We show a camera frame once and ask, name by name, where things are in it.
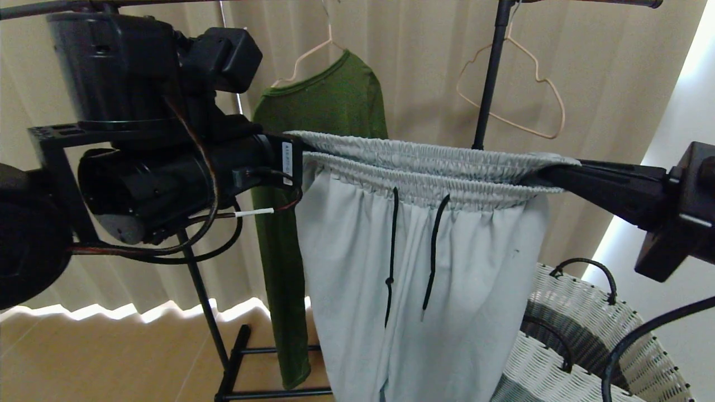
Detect black clothes rack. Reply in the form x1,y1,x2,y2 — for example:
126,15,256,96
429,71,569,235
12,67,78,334
0,0,664,402

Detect green printed shirt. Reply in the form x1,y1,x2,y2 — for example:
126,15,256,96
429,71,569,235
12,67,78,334
251,49,389,390

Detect pink clothes hanger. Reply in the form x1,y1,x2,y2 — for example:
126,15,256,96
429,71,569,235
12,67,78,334
272,0,350,89
456,0,566,140

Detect black cable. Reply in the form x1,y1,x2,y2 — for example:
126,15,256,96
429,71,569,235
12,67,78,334
131,201,245,265
602,296,715,402

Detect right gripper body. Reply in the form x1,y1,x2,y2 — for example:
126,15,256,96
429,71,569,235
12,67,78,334
635,141,715,283

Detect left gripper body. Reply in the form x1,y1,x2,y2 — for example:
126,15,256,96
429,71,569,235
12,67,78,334
78,134,304,246

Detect pale grey shorts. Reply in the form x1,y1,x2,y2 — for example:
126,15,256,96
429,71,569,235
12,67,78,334
286,130,581,402

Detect white laundry basket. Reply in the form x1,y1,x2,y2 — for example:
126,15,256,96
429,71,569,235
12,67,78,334
492,258,696,402

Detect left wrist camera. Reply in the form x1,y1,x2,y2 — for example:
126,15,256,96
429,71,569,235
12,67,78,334
179,27,263,140

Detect beige curtain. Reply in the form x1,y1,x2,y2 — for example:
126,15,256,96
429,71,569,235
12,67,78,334
0,0,707,324

